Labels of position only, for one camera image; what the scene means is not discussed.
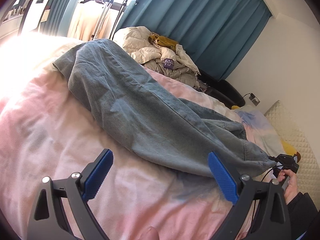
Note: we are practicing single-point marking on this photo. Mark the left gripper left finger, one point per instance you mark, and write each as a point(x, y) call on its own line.
point(48, 219)

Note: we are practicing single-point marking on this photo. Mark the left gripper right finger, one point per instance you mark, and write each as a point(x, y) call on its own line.
point(270, 220)

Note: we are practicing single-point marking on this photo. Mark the blue denim jeans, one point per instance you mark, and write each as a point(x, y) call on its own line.
point(145, 118)

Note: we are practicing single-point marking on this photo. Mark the black sleeve right forearm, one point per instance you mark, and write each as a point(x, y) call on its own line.
point(304, 217)

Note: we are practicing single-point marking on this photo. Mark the person's right hand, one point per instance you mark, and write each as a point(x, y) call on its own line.
point(292, 187)

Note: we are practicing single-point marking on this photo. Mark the yellow plush toy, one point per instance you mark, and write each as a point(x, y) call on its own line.
point(291, 149)

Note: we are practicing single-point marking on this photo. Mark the pastel pillow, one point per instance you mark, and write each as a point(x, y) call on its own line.
point(260, 127)

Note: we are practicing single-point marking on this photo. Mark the pastel tie-dye bed sheet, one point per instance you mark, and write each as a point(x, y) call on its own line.
point(45, 131)

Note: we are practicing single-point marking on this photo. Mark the black sofa chair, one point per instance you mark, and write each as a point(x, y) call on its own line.
point(221, 90)

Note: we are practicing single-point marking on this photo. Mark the cream puffer jacket pile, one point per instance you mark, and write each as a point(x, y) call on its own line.
point(176, 65)

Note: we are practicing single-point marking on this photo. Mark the teal curtain right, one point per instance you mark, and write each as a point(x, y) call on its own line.
point(216, 34)

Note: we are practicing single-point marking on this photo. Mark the mustard yellow garment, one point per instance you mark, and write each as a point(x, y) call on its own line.
point(162, 41)

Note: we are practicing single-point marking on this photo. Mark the white dressing table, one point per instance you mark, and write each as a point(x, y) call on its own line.
point(10, 27)

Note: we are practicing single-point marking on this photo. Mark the beige covered table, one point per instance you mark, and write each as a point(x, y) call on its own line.
point(85, 18)

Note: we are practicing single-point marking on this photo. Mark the wall power socket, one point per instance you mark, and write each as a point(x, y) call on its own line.
point(254, 99)

